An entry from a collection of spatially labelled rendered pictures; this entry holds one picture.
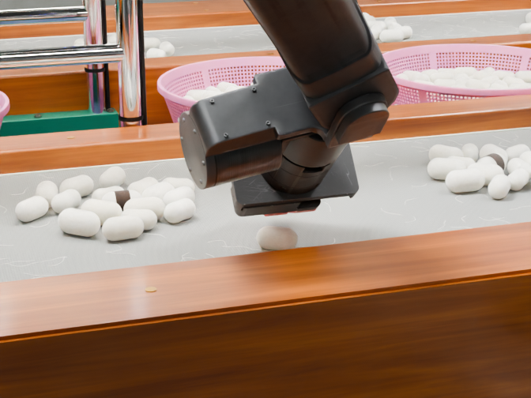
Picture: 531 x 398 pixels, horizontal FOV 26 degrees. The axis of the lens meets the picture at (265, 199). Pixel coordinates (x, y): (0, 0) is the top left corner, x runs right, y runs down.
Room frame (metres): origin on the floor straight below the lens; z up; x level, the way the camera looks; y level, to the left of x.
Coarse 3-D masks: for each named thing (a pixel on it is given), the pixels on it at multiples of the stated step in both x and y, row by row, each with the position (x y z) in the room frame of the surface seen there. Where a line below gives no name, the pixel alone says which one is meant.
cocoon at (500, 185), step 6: (492, 180) 1.01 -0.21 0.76; (498, 180) 1.01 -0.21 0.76; (504, 180) 1.01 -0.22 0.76; (492, 186) 1.00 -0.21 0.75; (498, 186) 1.00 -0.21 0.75; (504, 186) 1.00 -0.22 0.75; (492, 192) 1.00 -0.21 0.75; (498, 192) 1.00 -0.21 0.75; (504, 192) 1.00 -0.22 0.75; (498, 198) 1.00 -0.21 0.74
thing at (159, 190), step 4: (156, 184) 0.99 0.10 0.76; (160, 184) 0.99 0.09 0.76; (164, 184) 0.99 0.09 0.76; (168, 184) 0.99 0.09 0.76; (148, 188) 0.98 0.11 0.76; (152, 188) 0.98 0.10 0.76; (156, 188) 0.98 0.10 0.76; (160, 188) 0.98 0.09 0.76; (164, 188) 0.98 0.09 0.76; (168, 188) 0.99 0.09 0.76; (172, 188) 0.99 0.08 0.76; (144, 192) 0.98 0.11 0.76; (148, 192) 0.97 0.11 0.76; (152, 192) 0.97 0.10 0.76; (156, 192) 0.97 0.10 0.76; (160, 192) 0.98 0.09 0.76; (164, 192) 0.98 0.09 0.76; (144, 196) 0.97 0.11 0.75; (148, 196) 0.97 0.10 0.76; (152, 196) 0.97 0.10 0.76; (156, 196) 0.97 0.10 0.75; (160, 196) 0.97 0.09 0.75
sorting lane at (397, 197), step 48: (384, 144) 1.19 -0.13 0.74; (432, 144) 1.19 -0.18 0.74; (480, 144) 1.19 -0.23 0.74; (528, 144) 1.19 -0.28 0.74; (0, 192) 1.03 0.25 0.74; (384, 192) 1.03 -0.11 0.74; (432, 192) 1.03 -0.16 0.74; (480, 192) 1.03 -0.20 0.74; (528, 192) 1.03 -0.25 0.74; (0, 240) 0.90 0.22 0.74; (48, 240) 0.90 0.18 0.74; (96, 240) 0.90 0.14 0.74; (144, 240) 0.90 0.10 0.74; (192, 240) 0.90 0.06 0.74; (240, 240) 0.90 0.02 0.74; (336, 240) 0.90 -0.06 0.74
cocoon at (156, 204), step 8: (136, 200) 0.94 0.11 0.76; (144, 200) 0.95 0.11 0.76; (152, 200) 0.95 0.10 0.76; (160, 200) 0.95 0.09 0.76; (128, 208) 0.94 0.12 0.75; (136, 208) 0.94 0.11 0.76; (144, 208) 0.94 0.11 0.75; (152, 208) 0.94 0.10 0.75; (160, 208) 0.94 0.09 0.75; (160, 216) 0.95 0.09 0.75
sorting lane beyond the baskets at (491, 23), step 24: (408, 24) 1.87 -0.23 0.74; (432, 24) 1.87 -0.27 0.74; (456, 24) 1.87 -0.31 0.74; (480, 24) 1.87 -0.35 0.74; (504, 24) 1.87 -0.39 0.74; (0, 48) 1.68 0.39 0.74; (24, 48) 1.68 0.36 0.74; (192, 48) 1.68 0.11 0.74; (216, 48) 1.68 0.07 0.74; (240, 48) 1.68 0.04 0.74; (264, 48) 1.68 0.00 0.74
